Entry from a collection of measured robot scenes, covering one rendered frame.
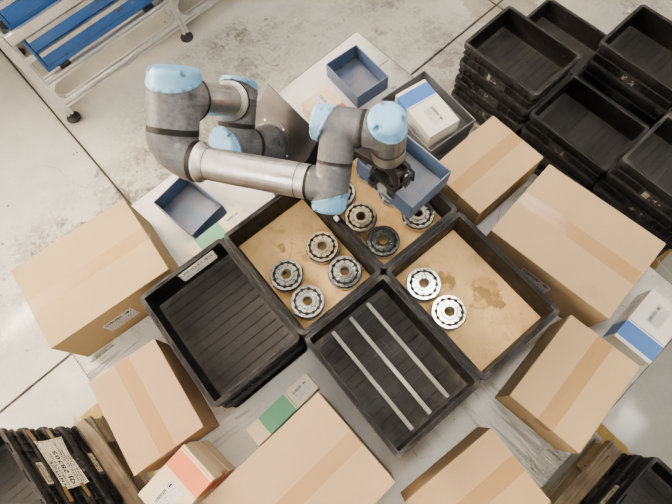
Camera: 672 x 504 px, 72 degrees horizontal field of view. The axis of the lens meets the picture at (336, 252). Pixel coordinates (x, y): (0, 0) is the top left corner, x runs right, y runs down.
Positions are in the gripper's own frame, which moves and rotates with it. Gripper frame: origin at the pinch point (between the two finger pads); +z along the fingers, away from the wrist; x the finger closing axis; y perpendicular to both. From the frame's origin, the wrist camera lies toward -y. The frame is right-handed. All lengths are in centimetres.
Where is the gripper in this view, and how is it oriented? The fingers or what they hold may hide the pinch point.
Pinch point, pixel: (383, 185)
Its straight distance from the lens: 123.8
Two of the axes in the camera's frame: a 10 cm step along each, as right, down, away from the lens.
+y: 6.6, 7.0, -2.8
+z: 1.2, 2.7, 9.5
